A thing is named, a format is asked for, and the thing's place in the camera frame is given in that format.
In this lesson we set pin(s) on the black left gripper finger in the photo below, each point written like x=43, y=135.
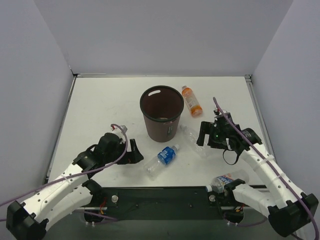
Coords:
x=133, y=148
x=133, y=157

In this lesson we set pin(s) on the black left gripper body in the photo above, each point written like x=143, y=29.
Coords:
x=128, y=155

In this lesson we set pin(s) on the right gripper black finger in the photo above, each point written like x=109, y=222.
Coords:
x=203, y=131
x=210, y=130

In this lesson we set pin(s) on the blue label clear plastic bottle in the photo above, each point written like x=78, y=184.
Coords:
x=155, y=166

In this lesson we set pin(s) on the white blue label plastic bottle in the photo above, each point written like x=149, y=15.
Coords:
x=218, y=183

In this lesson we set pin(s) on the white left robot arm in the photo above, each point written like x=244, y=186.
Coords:
x=74, y=188

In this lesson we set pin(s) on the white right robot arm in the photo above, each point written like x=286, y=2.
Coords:
x=287, y=208

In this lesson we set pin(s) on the brown plastic waste bin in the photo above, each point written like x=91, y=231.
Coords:
x=161, y=107

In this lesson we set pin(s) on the orange label plastic bottle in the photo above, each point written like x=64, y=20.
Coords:
x=191, y=101

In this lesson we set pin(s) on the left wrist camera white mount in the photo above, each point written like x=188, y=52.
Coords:
x=120, y=131

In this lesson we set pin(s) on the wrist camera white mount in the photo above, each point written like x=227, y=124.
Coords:
x=220, y=112
x=120, y=131

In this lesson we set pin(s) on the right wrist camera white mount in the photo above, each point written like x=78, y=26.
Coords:
x=220, y=112

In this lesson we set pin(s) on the aluminium table edge rail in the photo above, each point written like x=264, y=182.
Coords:
x=265, y=135

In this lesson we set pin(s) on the black metal base plate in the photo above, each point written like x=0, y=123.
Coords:
x=165, y=203

